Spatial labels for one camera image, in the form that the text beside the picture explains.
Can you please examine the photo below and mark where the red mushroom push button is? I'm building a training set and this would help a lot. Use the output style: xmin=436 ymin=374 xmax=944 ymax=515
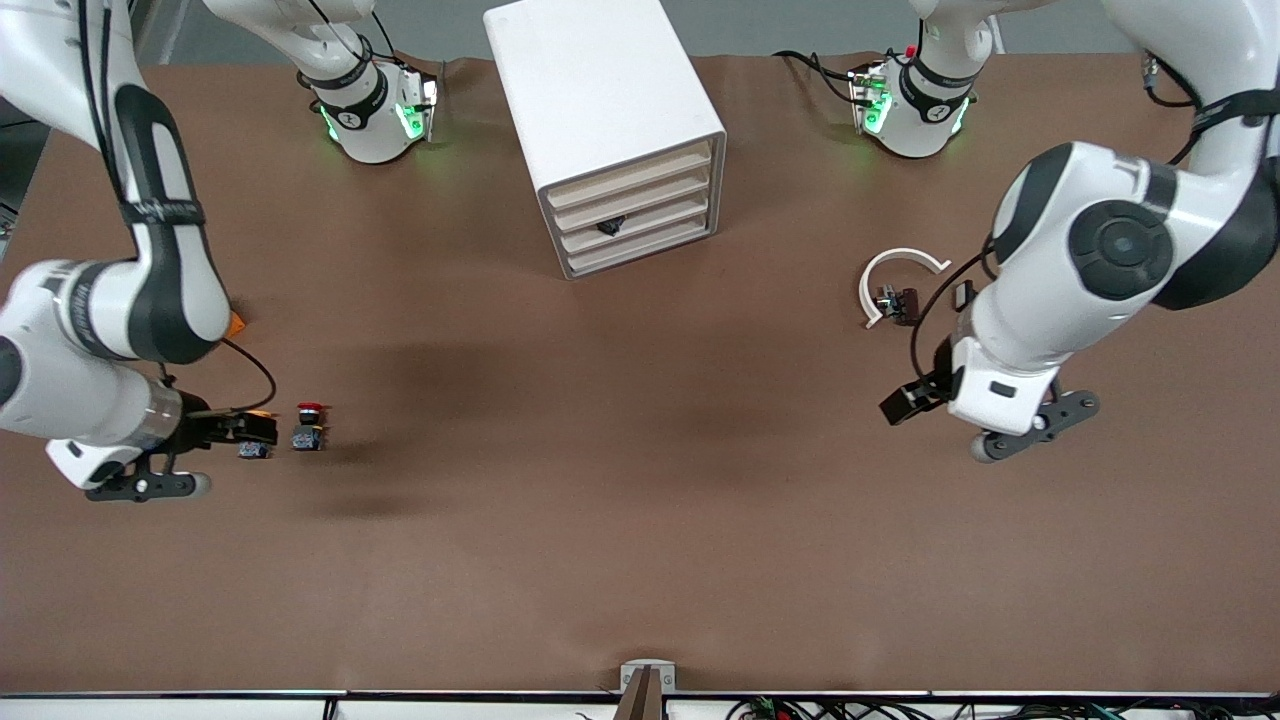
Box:
xmin=292 ymin=402 xmax=330 ymax=453

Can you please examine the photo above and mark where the white plastic drawer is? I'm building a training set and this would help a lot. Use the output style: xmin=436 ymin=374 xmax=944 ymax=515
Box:
xmin=567 ymin=220 xmax=721 ymax=279
xmin=545 ymin=145 xmax=713 ymax=208
xmin=553 ymin=175 xmax=713 ymax=233
xmin=560 ymin=198 xmax=716 ymax=256

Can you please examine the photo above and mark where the yellow mushroom push button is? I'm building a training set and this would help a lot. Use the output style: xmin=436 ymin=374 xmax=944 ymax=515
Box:
xmin=238 ymin=408 xmax=278 ymax=461

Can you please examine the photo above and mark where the white drawer cabinet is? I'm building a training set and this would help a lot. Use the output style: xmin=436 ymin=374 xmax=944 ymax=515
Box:
xmin=484 ymin=0 xmax=728 ymax=281

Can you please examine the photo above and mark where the brown table mat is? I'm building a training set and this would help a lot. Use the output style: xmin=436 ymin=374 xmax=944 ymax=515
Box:
xmin=0 ymin=55 xmax=1280 ymax=696

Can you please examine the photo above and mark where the dark brown switch component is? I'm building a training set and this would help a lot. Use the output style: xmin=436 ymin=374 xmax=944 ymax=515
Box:
xmin=875 ymin=285 xmax=922 ymax=327

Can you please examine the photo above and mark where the white C-shaped plastic ring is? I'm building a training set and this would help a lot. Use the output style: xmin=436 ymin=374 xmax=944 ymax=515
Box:
xmin=858 ymin=247 xmax=951 ymax=329

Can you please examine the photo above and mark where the white table edge rail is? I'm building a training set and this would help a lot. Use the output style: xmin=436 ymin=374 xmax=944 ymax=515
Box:
xmin=0 ymin=690 xmax=1280 ymax=720

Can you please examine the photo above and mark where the black cable bundle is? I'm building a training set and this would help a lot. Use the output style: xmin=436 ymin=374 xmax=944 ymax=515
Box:
xmin=725 ymin=695 xmax=1280 ymax=720

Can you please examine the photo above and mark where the black arm base cable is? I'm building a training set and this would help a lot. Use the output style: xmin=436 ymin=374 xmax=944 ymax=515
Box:
xmin=773 ymin=50 xmax=866 ymax=107

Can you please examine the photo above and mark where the grey metal bracket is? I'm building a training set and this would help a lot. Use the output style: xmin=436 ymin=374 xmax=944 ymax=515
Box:
xmin=620 ymin=660 xmax=677 ymax=693

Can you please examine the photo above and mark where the brown tapered post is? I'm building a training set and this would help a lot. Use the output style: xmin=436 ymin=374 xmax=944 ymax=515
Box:
xmin=613 ymin=668 xmax=666 ymax=720

